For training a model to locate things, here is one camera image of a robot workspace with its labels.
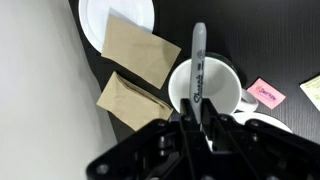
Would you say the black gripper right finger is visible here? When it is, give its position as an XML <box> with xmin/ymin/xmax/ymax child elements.
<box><xmin>201</xmin><ymin>99</ymin><xmax>220</xmax><ymax>134</ymax></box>

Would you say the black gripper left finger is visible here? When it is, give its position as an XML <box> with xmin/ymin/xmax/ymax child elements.
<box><xmin>180</xmin><ymin>98</ymin><xmax>201</xmax><ymax>131</ymax></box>

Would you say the grey black marker pen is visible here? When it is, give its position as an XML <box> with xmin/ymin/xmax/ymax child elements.
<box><xmin>189</xmin><ymin>22</ymin><xmax>207</xmax><ymax>123</ymax></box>

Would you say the large white plate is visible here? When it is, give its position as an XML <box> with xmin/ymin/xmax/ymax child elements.
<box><xmin>233</xmin><ymin>112</ymin><xmax>292</xmax><ymax>133</ymax></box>

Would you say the white green mug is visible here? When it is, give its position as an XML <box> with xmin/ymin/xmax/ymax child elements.
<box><xmin>168</xmin><ymin>53</ymin><xmax>259</xmax><ymax>114</ymax></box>

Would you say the right brown paper bag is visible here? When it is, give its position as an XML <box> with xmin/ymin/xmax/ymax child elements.
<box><xmin>97</xmin><ymin>72</ymin><xmax>173</xmax><ymax>131</ymax></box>

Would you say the brown paper bag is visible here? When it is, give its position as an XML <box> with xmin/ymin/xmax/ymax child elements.
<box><xmin>97</xmin><ymin>72</ymin><xmax>173</xmax><ymax>131</ymax></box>
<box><xmin>101</xmin><ymin>15</ymin><xmax>181</xmax><ymax>89</ymax></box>

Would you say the pink sweetener packet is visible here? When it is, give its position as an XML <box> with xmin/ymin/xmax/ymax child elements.
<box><xmin>247</xmin><ymin>78</ymin><xmax>286</xmax><ymax>109</ymax></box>

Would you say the left brown paper bag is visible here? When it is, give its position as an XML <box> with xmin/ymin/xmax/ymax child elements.
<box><xmin>101</xmin><ymin>15</ymin><xmax>181</xmax><ymax>89</ymax></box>

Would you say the yellow packet by mug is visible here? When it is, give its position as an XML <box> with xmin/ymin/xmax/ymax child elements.
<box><xmin>300</xmin><ymin>75</ymin><xmax>320</xmax><ymax>111</ymax></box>

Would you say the white plate at table edge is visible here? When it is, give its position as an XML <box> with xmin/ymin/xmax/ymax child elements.
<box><xmin>78</xmin><ymin>0</ymin><xmax>155</xmax><ymax>53</ymax></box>

